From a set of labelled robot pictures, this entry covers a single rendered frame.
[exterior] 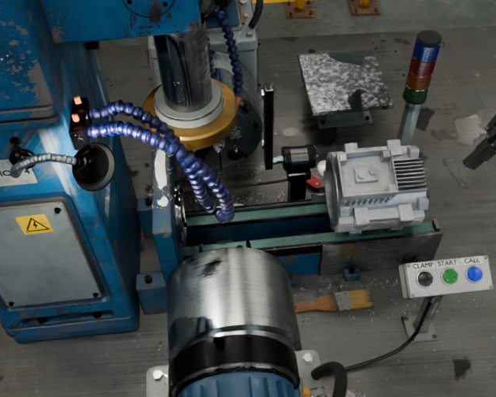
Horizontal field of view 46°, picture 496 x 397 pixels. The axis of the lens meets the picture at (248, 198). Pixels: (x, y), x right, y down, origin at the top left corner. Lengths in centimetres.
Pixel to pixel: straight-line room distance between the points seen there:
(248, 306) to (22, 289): 49
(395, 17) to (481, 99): 184
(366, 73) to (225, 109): 84
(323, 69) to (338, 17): 191
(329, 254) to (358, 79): 63
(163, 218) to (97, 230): 15
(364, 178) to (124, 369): 69
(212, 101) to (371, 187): 42
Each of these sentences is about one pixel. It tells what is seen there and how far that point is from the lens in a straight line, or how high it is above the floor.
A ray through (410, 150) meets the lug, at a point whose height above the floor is 110.
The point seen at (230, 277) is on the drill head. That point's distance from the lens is 107.
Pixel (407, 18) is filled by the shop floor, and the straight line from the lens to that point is 382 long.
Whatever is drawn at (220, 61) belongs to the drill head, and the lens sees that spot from 151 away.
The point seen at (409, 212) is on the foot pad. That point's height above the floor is 104.
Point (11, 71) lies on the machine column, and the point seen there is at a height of 158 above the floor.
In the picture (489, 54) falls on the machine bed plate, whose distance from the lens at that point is 225.
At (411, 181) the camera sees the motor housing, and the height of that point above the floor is 109.
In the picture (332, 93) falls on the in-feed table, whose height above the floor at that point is 92.
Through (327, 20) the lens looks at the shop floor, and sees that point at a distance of 373.
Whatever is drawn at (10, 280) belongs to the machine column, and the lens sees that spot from 127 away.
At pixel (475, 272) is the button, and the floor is 107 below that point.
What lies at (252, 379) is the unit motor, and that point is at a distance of 77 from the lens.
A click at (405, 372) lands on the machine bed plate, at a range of 142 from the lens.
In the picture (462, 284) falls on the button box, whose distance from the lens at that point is 125.
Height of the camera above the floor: 208
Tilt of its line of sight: 51 degrees down
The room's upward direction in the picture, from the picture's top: 2 degrees counter-clockwise
